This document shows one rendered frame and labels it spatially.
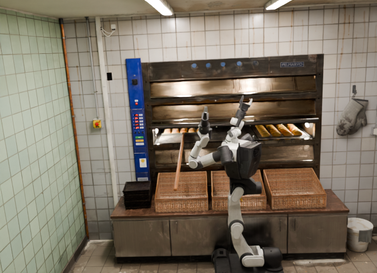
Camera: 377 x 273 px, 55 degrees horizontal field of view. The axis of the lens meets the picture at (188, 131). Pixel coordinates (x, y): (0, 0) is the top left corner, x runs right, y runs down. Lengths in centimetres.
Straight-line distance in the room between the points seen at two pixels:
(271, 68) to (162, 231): 206
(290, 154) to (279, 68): 98
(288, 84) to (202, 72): 94
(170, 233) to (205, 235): 36
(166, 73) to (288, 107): 139
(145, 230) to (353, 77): 272
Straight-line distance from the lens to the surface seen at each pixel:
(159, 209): 386
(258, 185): 329
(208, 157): 302
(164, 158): 413
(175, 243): 392
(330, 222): 400
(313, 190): 429
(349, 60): 421
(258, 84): 399
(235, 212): 335
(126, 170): 424
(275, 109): 405
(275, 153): 417
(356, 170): 449
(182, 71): 394
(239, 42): 393
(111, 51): 404
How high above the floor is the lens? 222
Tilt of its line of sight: 13 degrees down
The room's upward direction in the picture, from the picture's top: 3 degrees counter-clockwise
